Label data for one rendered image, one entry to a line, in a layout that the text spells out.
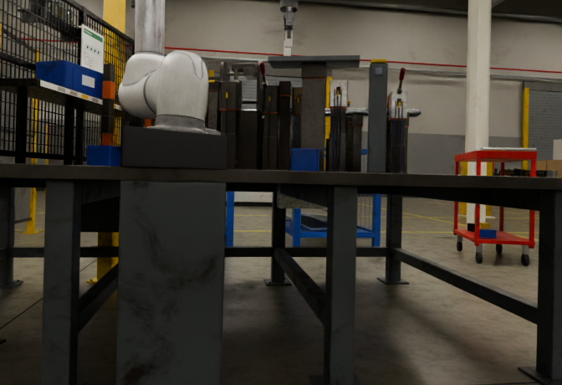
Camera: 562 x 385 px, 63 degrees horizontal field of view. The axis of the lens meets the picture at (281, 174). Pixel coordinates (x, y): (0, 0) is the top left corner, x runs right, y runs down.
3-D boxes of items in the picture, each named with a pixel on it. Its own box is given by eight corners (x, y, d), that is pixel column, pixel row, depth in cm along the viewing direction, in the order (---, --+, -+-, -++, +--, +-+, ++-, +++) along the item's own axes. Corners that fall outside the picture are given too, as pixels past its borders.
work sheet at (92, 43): (103, 90, 260) (104, 36, 260) (80, 82, 237) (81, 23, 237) (99, 90, 260) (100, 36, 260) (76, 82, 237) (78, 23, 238)
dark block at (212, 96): (221, 171, 210) (222, 79, 210) (217, 170, 203) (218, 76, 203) (210, 170, 210) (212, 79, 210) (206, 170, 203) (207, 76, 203)
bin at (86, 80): (109, 101, 225) (109, 75, 226) (64, 89, 196) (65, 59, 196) (80, 102, 230) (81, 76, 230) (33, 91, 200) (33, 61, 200)
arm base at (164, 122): (220, 137, 139) (222, 119, 139) (145, 130, 136) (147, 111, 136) (219, 144, 157) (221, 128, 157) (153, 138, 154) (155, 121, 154)
